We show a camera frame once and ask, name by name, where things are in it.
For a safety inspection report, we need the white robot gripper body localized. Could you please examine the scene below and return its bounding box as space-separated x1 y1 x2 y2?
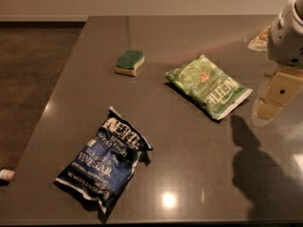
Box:
267 0 303 67

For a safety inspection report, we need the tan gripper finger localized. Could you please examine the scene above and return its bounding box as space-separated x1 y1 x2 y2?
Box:
251 65 303 127
248 26 271 52

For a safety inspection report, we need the blue Kettle chip bag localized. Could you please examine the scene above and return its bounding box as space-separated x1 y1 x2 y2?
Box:
56 107 152 213

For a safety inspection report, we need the green Kettle chip bag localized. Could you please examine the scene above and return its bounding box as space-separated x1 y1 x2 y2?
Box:
165 55 252 120

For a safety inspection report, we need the green and yellow sponge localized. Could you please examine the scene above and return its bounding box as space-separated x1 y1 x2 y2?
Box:
115 49 145 77

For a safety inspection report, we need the white object at floor edge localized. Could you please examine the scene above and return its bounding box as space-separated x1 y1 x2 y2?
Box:
0 169 14 182

